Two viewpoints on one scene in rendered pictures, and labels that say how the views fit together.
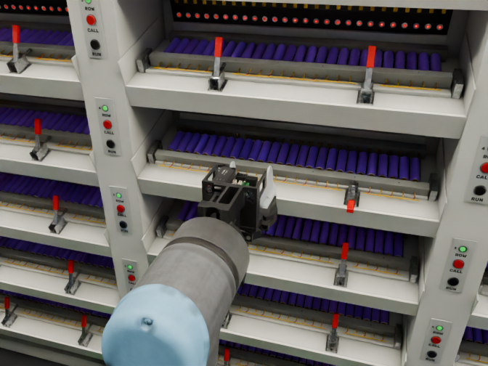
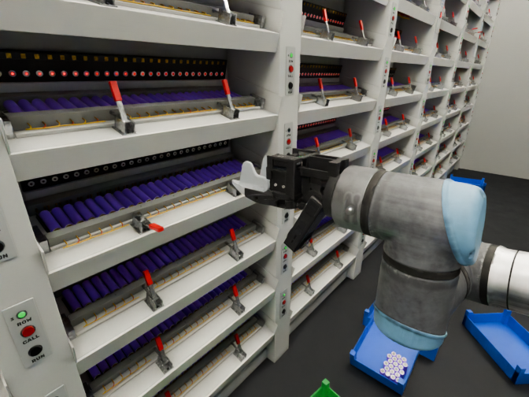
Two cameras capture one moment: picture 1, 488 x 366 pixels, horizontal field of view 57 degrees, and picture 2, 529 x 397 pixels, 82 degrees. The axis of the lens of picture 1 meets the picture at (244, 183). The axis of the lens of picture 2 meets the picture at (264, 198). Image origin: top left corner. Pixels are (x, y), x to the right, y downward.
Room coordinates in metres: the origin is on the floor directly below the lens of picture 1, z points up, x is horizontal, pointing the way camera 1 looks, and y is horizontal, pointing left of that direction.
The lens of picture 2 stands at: (0.34, 0.46, 1.06)
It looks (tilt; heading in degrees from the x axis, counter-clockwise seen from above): 22 degrees down; 295
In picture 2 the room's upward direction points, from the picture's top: straight up
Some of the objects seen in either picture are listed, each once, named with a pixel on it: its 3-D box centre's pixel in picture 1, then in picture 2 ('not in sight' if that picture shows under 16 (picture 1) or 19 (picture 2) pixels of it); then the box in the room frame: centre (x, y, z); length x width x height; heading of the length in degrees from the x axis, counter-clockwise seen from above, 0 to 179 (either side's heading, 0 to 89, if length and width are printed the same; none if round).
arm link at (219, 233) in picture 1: (203, 258); (356, 198); (0.39, 0.04, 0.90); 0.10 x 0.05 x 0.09; 74
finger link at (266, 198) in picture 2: not in sight; (268, 194); (0.53, 0.03, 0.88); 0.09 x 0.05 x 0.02; 171
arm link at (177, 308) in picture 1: (173, 316); (423, 216); (0.31, 0.07, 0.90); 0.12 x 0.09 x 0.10; 164
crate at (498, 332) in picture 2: not in sight; (511, 342); (-0.18, -0.82, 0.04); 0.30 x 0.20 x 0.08; 118
